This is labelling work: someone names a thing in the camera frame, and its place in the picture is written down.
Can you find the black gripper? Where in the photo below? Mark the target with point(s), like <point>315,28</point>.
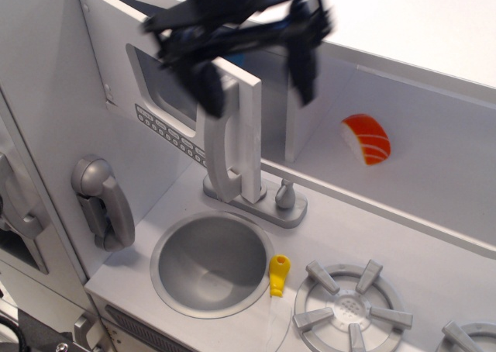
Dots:
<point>205,29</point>

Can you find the white toy microwave door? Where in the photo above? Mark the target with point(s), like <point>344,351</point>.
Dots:
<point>136,86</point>

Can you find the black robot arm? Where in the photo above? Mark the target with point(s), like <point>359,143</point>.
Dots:
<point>193,33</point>

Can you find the blue plastic bowl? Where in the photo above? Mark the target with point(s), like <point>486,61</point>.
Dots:
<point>238,59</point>

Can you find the grey toy faucet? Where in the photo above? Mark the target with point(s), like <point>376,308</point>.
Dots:
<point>268,209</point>

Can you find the orange salmon sushi toy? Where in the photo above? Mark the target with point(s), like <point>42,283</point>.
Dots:
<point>366,138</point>

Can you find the white toy kitchen cabinet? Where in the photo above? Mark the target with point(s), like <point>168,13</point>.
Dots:
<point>424,69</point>

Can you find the grey toy sink basin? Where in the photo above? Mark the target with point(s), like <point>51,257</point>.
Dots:
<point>211,265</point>

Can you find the grey toy stove burner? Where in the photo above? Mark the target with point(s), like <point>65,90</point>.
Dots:
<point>346,307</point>

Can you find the yellow handled toy knife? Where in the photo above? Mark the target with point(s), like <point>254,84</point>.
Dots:
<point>280,309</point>

